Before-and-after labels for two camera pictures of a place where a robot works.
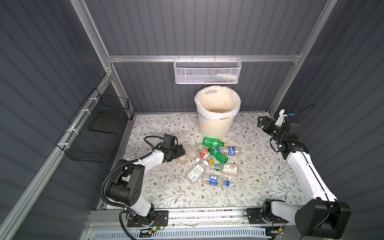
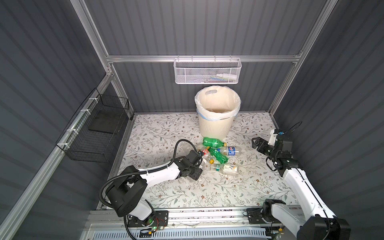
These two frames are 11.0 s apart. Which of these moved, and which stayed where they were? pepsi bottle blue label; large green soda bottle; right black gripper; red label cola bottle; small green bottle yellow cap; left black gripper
Moved: left black gripper; right black gripper
Stayed: red label cola bottle; large green soda bottle; small green bottle yellow cap; pepsi bottle blue label
